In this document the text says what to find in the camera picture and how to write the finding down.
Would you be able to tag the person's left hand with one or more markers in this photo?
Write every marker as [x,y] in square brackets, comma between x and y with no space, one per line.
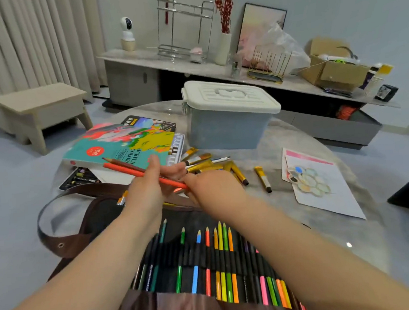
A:
[146,196]

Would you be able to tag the person's right hand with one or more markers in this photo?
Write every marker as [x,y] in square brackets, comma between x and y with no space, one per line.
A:
[218,194]

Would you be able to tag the person's right fingers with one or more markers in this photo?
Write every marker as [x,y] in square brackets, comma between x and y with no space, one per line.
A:
[192,186]

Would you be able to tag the person's left thumb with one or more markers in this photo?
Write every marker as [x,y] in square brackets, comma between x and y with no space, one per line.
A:
[154,166]

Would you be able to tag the orange coloured pencil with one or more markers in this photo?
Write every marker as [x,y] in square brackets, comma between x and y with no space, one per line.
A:
[120,169]

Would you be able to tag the brown coloured pencil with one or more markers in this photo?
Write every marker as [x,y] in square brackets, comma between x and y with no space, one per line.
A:
[120,163]

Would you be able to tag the person's right forearm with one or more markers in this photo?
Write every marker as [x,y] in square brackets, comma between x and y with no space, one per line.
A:
[304,261]

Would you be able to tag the person's left forearm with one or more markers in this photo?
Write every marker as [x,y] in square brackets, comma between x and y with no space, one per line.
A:
[76,283]

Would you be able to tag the white paint set box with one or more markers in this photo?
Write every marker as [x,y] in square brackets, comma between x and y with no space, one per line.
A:
[177,145]

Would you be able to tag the thin paintbrush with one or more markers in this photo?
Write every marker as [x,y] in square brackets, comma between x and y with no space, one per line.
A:
[220,159]

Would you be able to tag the brown and black pencil roll case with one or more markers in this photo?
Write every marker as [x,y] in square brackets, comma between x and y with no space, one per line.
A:
[181,223]

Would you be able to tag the teal acrylic paint box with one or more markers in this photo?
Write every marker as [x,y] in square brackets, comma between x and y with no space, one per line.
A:
[119,145]

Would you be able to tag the black coloured pencil box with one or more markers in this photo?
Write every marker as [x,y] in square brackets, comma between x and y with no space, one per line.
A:
[152,123]

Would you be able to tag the plain white paper sheet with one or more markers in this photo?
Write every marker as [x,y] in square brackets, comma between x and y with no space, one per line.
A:
[111,178]

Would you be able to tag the small gold paint tube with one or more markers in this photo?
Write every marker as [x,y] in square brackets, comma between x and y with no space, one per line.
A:
[122,199]

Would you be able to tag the pile of gold paint tubes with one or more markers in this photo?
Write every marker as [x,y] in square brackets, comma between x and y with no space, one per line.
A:
[239,174]

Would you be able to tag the grey storage bin white lid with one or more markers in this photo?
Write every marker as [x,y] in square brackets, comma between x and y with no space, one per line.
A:
[223,127]

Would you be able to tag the black oil pastel box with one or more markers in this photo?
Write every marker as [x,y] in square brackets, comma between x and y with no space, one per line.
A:
[79,177]

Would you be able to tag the row of coloured pencils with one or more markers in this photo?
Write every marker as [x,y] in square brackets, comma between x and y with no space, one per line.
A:
[222,264]

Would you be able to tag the grey low cabinet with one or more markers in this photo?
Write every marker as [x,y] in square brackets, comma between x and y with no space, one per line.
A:
[131,83]

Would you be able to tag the flower-shaped paint palette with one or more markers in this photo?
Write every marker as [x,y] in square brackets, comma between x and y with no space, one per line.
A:
[309,182]

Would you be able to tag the pink-edged paper sheet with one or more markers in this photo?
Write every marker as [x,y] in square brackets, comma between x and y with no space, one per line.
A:
[305,155]

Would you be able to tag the small pink item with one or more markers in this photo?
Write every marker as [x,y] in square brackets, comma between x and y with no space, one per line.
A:
[196,55]

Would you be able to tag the clear glass jar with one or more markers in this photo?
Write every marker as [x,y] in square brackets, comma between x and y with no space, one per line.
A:
[236,67]

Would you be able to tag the beige wooden stool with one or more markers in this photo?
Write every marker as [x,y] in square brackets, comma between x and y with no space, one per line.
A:
[38,102]

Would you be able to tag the white vase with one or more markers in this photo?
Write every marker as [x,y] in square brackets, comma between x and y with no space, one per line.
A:
[223,49]

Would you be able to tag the large white paper sheet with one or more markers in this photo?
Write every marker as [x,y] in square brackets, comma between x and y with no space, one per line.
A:
[338,192]

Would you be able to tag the red hanging ornament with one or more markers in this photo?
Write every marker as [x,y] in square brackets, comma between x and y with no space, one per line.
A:
[167,11]

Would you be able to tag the chrome metal rack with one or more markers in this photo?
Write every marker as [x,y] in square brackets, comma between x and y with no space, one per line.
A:
[179,10]

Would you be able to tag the clear plastic bag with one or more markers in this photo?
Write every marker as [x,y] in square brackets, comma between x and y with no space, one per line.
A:
[284,44]

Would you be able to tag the orange bag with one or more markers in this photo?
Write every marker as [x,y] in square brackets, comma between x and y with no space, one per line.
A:
[346,112]

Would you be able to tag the red dried flowers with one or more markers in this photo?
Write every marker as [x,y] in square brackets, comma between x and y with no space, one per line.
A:
[224,8]

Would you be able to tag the beige curtain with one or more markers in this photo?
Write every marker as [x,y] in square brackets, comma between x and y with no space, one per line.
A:
[29,43]

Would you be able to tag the black-framed pink picture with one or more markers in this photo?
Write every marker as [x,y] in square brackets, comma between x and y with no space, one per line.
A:
[259,20]

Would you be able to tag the open cardboard box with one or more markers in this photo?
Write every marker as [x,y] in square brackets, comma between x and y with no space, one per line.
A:
[336,74]

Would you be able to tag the small black device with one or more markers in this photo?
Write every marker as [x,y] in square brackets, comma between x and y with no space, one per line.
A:
[386,93]

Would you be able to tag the white security camera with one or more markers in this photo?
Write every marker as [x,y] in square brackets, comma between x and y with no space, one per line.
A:
[127,28]

